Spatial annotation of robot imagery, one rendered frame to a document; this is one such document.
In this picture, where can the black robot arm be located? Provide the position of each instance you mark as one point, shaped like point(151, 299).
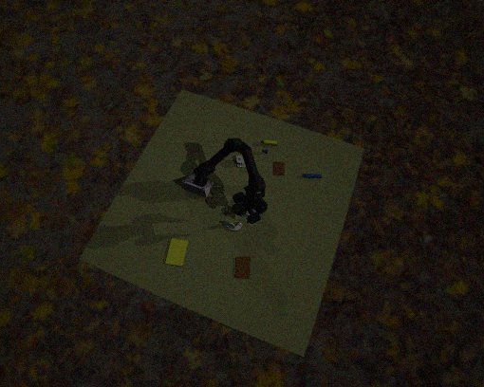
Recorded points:
point(256, 181)

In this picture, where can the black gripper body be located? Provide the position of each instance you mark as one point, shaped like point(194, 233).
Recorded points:
point(254, 216)

